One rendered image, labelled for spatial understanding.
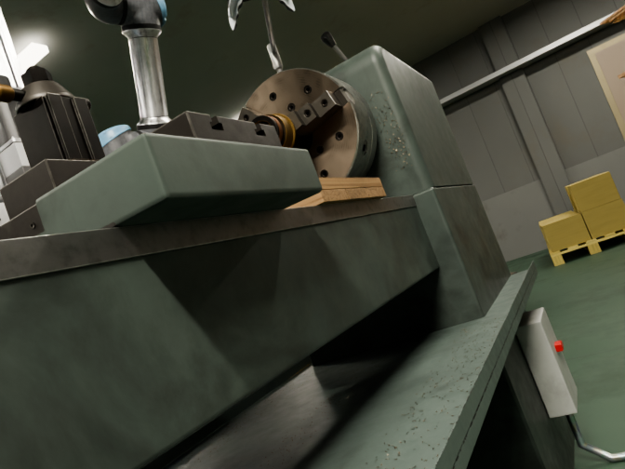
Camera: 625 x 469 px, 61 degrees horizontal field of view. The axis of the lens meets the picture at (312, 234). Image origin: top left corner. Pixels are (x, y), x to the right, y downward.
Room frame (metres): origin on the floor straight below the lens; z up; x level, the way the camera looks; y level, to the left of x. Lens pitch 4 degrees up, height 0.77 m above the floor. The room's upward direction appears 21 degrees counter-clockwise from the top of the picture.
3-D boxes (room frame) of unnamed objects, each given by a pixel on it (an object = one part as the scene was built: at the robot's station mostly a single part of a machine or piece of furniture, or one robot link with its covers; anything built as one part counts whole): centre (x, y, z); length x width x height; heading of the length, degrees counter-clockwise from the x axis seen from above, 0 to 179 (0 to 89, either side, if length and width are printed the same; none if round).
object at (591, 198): (5.80, -2.73, 0.35); 1.19 x 0.88 x 0.70; 153
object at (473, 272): (1.63, -0.22, 0.43); 0.60 x 0.48 x 0.86; 154
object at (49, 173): (0.76, 0.27, 1.00); 0.20 x 0.10 x 0.05; 154
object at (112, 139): (1.59, 0.46, 1.33); 0.13 x 0.12 x 0.14; 133
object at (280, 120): (1.13, 0.00, 1.08); 0.09 x 0.09 x 0.09; 64
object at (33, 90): (0.73, 0.29, 1.14); 0.08 x 0.08 x 0.03
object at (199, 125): (0.70, 0.23, 0.95); 0.43 x 0.18 x 0.04; 64
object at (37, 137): (0.73, 0.28, 1.07); 0.07 x 0.07 x 0.10; 64
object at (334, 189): (1.01, 0.06, 0.89); 0.36 x 0.30 x 0.04; 64
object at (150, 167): (0.67, 0.27, 0.90); 0.53 x 0.30 x 0.06; 64
